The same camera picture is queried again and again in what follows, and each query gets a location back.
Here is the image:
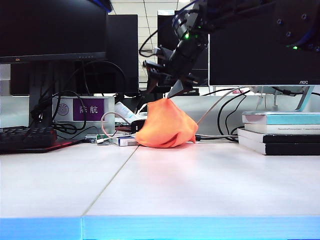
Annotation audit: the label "white book black lettering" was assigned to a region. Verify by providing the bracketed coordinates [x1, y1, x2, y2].
[242, 122, 320, 135]

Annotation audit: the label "black spined white book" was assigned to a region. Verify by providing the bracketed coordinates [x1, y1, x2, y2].
[236, 128, 320, 144]
[236, 135, 320, 156]

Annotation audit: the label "black looped cable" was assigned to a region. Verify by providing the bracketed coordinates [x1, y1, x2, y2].
[51, 90, 88, 134]

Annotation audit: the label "frosted glass desk divider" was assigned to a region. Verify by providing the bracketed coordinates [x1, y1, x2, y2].
[0, 96, 30, 128]

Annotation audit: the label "white USB cable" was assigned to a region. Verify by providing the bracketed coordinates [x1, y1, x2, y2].
[96, 111, 133, 145]

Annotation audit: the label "grey cable with ferrite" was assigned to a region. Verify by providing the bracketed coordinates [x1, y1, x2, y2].
[194, 134, 238, 141]

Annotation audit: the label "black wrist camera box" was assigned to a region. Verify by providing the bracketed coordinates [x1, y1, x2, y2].
[142, 45, 176, 95]

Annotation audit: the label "glossy black AOC monitor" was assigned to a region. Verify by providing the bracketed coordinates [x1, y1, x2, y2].
[156, 9, 209, 87]

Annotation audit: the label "blue white medicine box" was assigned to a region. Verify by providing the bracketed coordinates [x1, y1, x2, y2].
[112, 136, 138, 147]

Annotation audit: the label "silver monitor stand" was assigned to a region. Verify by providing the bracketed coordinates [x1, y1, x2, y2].
[249, 85, 316, 113]

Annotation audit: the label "black monitor power cable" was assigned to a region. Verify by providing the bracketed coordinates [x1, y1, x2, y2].
[271, 86, 307, 97]

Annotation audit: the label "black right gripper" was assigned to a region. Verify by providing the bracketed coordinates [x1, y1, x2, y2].
[166, 37, 209, 100]

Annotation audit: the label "black red desk mat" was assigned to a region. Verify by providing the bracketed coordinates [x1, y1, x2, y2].
[0, 138, 83, 154]

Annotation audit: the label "thin black cable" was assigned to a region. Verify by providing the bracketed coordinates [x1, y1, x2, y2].
[216, 89, 252, 137]
[224, 94, 248, 137]

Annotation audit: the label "orange cleaning rag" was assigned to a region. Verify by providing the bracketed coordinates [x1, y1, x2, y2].
[135, 97, 200, 149]

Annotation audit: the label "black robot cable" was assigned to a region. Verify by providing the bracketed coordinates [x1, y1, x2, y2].
[138, 0, 201, 58]

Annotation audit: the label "black keyboard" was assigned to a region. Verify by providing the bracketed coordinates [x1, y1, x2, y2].
[0, 125, 58, 150]

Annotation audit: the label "white printed carton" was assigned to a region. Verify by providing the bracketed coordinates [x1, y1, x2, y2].
[114, 101, 137, 123]

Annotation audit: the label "matte black monitor back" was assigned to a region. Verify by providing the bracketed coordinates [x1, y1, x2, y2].
[10, 14, 140, 96]

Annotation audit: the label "black monitor stand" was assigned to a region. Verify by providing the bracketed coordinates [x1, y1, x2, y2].
[28, 61, 54, 130]

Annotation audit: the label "large black monitor gold logo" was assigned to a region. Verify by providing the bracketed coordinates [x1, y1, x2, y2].
[0, 0, 110, 65]

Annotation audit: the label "black arched cable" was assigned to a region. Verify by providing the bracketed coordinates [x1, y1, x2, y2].
[65, 60, 127, 97]

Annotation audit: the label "green circuit board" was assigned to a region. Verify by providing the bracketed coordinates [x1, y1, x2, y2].
[85, 134, 113, 144]

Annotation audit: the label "white monitor cable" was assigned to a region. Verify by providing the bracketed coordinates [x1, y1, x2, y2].
[196, 86, 253, 126]

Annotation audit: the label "purple white name sign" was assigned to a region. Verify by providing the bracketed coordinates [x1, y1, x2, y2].
[52, 96, 115, 123]

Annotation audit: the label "white storage drawers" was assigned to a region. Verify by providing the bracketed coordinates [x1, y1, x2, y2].
[0, 63, 12, 97]

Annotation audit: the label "teal book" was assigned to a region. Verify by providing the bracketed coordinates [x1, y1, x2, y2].
[241, 111, 320, 126]

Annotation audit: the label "AOC monitor silver frame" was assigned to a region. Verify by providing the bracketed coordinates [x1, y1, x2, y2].
[208, 4, 320, 87]

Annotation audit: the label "black device red light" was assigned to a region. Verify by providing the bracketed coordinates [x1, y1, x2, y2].
[130, 119, 145, 133]

